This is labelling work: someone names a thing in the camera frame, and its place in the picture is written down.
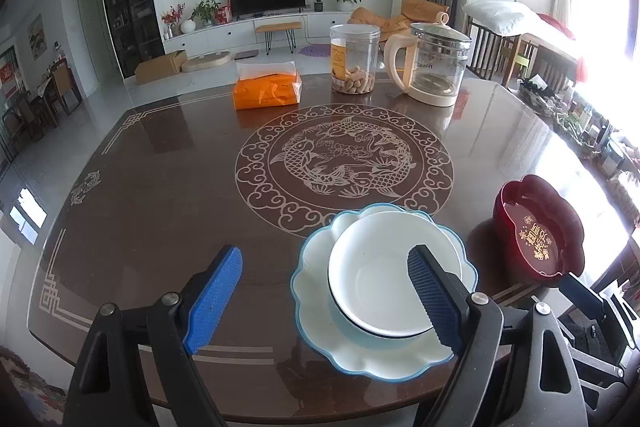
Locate framed wall picture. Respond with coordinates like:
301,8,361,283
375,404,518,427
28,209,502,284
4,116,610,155
27,13,47,60

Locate white door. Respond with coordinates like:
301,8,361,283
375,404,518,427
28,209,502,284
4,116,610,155
76,0,106,82

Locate orange tissue pack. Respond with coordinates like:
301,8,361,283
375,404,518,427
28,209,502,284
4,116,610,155
233,61,303,111

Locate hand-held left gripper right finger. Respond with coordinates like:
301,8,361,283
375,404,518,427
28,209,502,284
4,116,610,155
407,244,590,427

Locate red cloth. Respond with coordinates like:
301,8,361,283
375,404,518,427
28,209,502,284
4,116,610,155
537,13,591,82

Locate clear plastic jar of peanuts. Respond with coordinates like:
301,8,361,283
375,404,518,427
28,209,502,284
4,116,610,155
329,24,382,95

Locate beige round cushion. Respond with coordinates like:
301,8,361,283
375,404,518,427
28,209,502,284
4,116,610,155
181,51,233,74

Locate cardboard box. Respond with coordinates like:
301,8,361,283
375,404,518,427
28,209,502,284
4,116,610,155
134,49,188,85

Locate brown lounge chair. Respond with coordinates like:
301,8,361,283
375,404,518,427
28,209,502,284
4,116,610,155
347,0,451,42

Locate wooden dining chairs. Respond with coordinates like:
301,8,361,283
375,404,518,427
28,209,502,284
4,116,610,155
0,57,83,142

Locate white ribbed black-rimmed bowl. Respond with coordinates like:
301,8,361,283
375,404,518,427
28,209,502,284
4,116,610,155
327,210,464,338

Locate dark wooden crib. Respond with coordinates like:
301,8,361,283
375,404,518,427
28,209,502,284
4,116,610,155
467,19,581,90

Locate blue scalloped white bowl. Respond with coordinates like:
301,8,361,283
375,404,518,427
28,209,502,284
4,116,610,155
291,203,475,382

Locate green bushy potted plant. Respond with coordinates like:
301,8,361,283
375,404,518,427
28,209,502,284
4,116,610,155
190,0,222,28

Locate white television cabinet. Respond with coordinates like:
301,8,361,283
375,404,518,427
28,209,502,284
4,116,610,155
162,9,386,58

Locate floral patterned blanket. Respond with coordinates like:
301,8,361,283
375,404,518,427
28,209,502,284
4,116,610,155
0,344,68,427

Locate red flowers in white vase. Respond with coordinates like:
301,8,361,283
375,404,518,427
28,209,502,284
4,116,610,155
161,3,196,38

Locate glass kettle with cream handle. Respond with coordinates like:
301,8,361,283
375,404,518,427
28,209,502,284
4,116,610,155
384,12,472,108

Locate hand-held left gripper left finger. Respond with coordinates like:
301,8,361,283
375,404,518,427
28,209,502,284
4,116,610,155
62,246,244,427

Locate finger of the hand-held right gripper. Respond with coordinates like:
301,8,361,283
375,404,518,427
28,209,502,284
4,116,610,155
559,273,614,323

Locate wooden stool with hairpin legs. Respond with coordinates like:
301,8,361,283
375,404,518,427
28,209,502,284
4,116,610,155
255,21,303,56

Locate clutter of bottles and jars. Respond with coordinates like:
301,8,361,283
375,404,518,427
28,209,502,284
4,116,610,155
517,74,640,218

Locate white pillow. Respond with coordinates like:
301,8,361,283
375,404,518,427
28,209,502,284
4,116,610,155
462,1,551,38

